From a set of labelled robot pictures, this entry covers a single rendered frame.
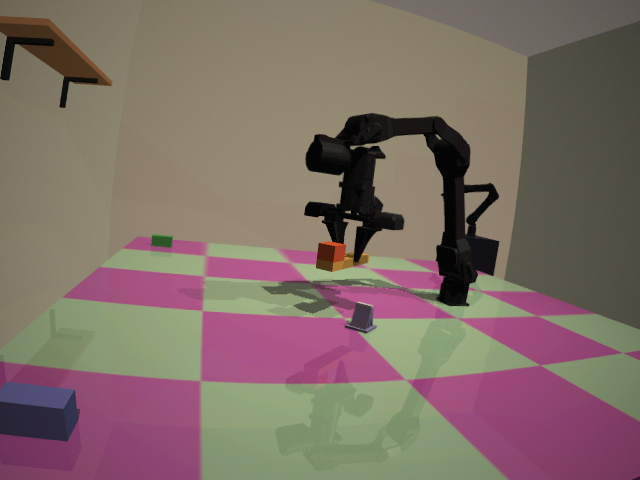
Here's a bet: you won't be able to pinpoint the green rectangular block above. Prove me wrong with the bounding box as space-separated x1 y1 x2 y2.
152 234 173 248

